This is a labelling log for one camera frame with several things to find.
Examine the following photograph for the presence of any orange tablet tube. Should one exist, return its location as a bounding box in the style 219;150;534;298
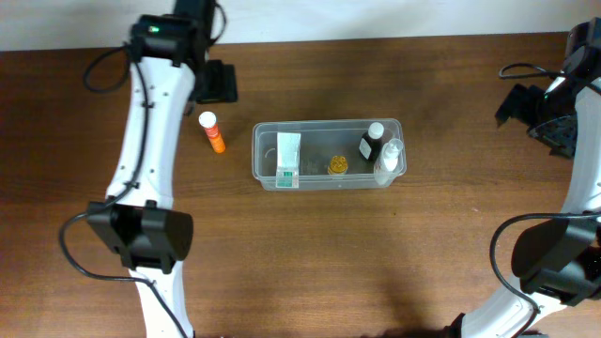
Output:
198;111;226;154

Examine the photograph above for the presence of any white green medicine box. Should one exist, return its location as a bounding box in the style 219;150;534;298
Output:
276;132;301;189

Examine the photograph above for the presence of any small gold lid jar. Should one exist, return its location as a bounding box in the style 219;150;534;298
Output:
328;155;348;175

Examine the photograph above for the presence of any dark brown syrup bottle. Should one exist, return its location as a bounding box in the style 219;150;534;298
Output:
359;122;384;162

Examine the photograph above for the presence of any white spray bottle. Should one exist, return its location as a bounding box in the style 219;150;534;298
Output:
374;138;404;186

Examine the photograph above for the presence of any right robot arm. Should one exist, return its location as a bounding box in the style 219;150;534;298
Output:
441;17;600;337

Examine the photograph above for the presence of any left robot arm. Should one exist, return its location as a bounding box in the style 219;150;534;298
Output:
86;9;237;337

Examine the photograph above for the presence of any clear plastic container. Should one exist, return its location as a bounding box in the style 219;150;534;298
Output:
252;118;407;192

